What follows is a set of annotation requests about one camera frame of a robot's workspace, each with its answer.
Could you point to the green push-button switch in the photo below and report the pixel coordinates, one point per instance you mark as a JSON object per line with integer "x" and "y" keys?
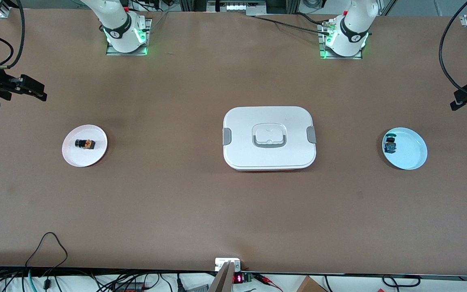
{"x": 390, "y": 144}

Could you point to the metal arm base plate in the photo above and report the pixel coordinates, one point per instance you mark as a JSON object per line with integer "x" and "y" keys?
{"x": 322, "y": 52}
{"x": 146, "y": 38}

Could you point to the light blue round plate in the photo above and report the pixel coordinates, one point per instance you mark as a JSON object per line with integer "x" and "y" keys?
{"x": 410, "y": 152}

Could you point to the pink round plate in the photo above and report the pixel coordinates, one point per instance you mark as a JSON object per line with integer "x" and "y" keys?
{"x": 95, "y": 154}

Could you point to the white lunch box grey clips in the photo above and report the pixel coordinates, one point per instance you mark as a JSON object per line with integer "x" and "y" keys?
{"x": 270, "y": 154}

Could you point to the brown cardboard box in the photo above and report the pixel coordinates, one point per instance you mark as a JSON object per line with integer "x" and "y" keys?
{"x": 310, "y": 285}

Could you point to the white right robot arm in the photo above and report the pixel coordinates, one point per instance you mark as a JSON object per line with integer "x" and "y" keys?
{"x": 120, "y": 36}

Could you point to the red digit display module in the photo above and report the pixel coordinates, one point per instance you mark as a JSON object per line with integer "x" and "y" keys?
{"x": 239, "y": 278}

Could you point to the white metal bracket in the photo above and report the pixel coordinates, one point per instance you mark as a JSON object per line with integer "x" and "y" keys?
{"x": 219, "y": 263}

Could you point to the orange push-button switch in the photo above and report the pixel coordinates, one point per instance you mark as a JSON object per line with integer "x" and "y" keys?
{"x": 84, "y": 144}

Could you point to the aluminium profile bar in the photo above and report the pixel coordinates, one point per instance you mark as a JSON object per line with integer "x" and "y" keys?
{"x": 223, "y": 280}

